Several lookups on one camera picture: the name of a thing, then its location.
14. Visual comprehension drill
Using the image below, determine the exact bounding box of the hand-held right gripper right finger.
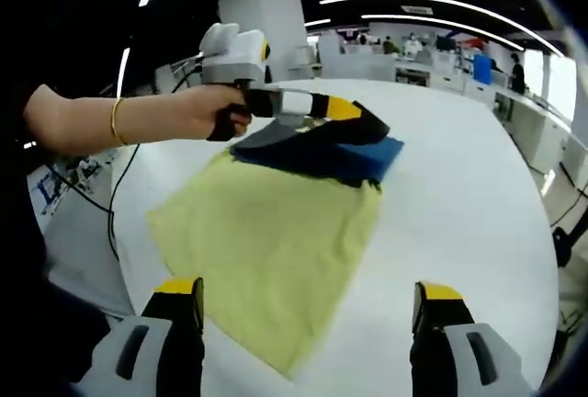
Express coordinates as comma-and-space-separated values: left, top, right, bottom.
410, 280, 537, 397

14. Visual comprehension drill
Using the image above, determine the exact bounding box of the white square pillar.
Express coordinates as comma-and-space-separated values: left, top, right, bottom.
217, 0, 308, 82

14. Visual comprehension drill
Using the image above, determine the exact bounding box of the yellow and blue garment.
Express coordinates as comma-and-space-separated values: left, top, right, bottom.
146, 102, 405, 378

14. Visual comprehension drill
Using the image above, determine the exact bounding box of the gold bracelet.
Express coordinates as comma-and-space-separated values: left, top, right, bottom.
111, 96, 130, 147

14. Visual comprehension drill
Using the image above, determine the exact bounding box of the person's dark clothing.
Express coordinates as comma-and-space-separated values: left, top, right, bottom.
0, 139, 112, 397

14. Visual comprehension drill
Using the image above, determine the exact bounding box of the blue bin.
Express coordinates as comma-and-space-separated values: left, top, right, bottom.
472, 53, 493, 85

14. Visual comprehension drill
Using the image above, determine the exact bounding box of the person's left hand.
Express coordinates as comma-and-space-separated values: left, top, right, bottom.
132, 83, 253, 142

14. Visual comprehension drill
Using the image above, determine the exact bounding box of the black tripod stand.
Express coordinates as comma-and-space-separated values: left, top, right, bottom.
548, 185, 588, 270

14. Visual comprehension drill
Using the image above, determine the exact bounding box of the white lab counter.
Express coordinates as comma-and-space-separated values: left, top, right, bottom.
316, 45, 497, 105
493, 87, 575, 174

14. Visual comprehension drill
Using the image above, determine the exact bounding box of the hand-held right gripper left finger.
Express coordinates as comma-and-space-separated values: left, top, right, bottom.
71, 276, 206, 397

